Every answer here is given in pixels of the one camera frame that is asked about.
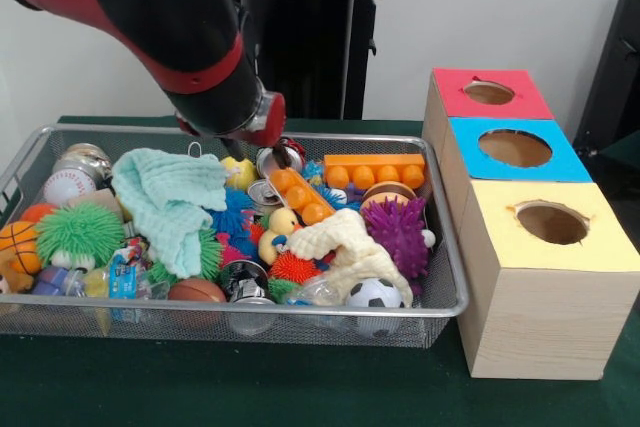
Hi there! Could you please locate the long orange toy brick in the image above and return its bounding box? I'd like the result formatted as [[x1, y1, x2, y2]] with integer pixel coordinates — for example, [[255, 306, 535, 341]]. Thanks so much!
[[322, 152, 427, 191]]

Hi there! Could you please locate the white baseball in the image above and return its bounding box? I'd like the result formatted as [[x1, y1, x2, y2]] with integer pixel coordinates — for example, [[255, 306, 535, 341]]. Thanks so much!
[[43, 169, 97, 207]]

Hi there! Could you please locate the blue spiky ball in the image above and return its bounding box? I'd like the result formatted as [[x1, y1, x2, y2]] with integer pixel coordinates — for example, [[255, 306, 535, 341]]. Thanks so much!
[[207, 186, 261, 248]]

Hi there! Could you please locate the wooden box with three holes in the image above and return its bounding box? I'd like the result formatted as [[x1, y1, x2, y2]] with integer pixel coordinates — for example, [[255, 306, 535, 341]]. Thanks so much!
[[422, 66, 640, 381]]

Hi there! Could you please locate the short orange toy brick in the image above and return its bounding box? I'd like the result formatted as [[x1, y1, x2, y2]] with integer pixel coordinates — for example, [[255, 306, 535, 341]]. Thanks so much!
[[268, 167, 337, 226]]

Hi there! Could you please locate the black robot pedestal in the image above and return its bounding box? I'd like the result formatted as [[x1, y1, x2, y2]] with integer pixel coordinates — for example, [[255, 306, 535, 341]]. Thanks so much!
[[214, 0, 401, 121]]

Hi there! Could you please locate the purple spiky toy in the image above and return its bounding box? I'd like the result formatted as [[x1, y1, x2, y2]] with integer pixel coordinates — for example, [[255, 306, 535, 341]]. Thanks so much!
[[360, 195, 437, 282]]

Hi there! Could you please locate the green spiky toy with eyes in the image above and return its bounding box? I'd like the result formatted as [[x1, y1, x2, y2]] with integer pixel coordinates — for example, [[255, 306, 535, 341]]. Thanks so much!
[[34, 202, 126, 271]]

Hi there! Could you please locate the mint green cloth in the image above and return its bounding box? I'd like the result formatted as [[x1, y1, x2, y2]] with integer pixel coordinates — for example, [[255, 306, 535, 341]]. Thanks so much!
[[110, 148, 229, 279]]

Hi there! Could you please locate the yellow ball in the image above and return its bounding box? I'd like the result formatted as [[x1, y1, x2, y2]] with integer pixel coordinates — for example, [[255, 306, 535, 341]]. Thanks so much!
[[219, 155, 259, 192]]

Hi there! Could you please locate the cream yellow cloth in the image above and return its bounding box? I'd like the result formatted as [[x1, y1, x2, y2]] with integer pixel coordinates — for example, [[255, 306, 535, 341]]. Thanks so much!
[[288, 206, 414, 309]]

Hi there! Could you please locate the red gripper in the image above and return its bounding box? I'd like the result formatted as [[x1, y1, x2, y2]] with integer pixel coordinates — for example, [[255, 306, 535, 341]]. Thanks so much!
[[174, 91, 291, 169]]

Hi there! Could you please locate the black upright panel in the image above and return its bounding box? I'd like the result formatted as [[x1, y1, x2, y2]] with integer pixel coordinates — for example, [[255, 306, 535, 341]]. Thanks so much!
[[572, 0, 640, 151]]

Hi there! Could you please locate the silver mesh bin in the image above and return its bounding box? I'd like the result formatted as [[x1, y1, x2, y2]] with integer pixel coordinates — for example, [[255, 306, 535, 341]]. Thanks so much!
[[0, 122, 470, 351]]

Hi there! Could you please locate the small soccer ball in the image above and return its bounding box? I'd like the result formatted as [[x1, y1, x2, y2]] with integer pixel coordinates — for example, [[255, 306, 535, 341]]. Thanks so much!
[[345, 277, 406, 309]]

